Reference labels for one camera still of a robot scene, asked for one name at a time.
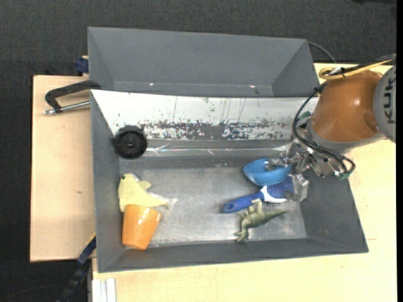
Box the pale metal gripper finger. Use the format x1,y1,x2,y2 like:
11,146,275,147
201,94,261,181
267,154,304,171
284,173,310,203

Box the blue bowl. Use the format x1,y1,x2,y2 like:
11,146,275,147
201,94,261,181
242,157,293,187

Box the green toy dinosaur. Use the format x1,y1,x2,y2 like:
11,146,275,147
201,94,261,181
235,198,289,243

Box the blue and white brush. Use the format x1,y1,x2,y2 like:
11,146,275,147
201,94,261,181
220,177,297,214

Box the grey metal bin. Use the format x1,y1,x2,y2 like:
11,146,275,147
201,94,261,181
86,26,370,274

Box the yellow toy fish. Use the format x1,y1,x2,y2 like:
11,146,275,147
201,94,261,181
117,172,178,213

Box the black ribbed round wheel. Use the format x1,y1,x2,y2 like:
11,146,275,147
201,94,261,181
113,125,149,160

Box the orange cup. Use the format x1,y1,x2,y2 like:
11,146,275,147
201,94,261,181
121,203,163,251

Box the pale wood board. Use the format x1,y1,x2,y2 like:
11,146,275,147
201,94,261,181
30,75,97,262

